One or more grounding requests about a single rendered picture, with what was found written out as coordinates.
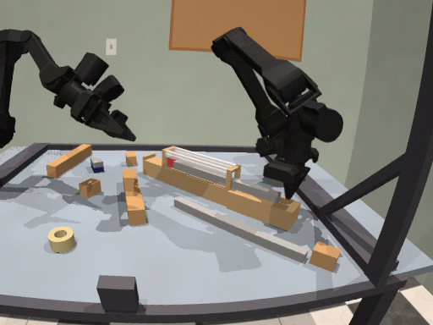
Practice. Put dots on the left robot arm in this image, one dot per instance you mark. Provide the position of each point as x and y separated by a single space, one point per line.
13 44

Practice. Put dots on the small tan block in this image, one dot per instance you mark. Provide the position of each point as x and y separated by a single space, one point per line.
90 187
131 158
324 256

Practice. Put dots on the beige roll of tape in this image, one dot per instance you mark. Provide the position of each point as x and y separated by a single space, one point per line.
67 241

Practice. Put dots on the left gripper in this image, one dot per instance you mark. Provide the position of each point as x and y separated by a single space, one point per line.
96 115

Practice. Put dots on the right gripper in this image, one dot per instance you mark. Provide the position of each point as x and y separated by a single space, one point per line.
297 146

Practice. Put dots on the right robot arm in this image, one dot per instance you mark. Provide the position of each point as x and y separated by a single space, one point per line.
282 80

